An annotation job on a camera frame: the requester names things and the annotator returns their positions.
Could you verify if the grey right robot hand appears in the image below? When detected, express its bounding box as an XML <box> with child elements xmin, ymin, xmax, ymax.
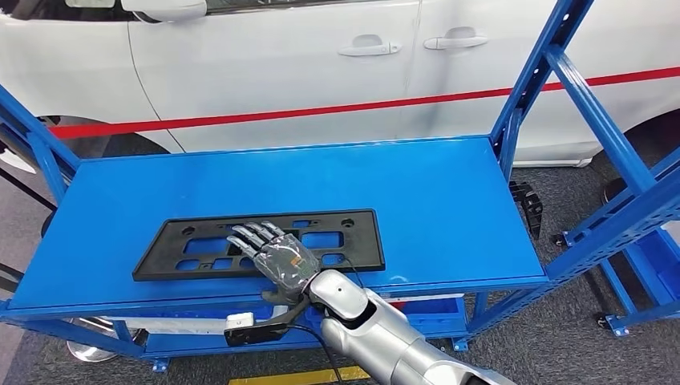
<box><xmin>226</xmin><ymin>220</ymin><xmax>322</xmax><ymax>308</ymax></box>

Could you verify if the white car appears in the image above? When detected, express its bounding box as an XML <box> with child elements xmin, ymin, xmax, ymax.
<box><xmin>0</xmin><ymin>0</ymin><xmax>680</xmax><ymax>170</ymax></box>

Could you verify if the thin black pole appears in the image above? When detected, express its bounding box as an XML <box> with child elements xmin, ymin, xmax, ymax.
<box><xmin>0</xmin><ymin>166</ymin><xmax>58</xmax><ymax>212</ymax></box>

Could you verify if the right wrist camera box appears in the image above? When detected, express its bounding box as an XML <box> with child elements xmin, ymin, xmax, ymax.
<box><xmin>223</xmin><ymin>311</ymin><xmax>292</xmax><ymax>348</ymax></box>

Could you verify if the black plastic plate frame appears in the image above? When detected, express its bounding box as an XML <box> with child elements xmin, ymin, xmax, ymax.
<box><xmin>132</xmin><ymin>209</ymin><xmax>387</xmax><ymax>283</ymax></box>

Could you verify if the white car side mirror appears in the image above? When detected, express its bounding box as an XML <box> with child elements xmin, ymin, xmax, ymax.
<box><xmin>120</xmin><ymin>0</ymin><xmax>208</xmax><ymax>24</ymax></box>

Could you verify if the white car door handle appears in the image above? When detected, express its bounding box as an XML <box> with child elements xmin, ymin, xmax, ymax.
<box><xmin>423</xmin><ymin>26</ymin><xmax>489</xmax><ymax>52</ymax></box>
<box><xmin>338</xmin><ymin>34</ymin><xmax>403</xmax><ymax>59</ymax></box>

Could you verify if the chrome round stool base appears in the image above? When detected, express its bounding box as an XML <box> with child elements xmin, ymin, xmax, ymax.
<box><xmin>64</xmin><ymin>317</ymin><xmax>144</xmax><ymax>364</ymax></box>

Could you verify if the black camera cable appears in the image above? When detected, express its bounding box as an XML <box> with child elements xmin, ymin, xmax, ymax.
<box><xmin>289</xmin><ymin>322</ymin><xmax>347</xmax><ymax>385</ymax></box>

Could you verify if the black plastic bracket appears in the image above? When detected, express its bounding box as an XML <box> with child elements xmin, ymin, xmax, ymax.
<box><xmin>508</xmin><ymin>180</ymin><xmax>544</xmax><ymax>241</ymax></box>

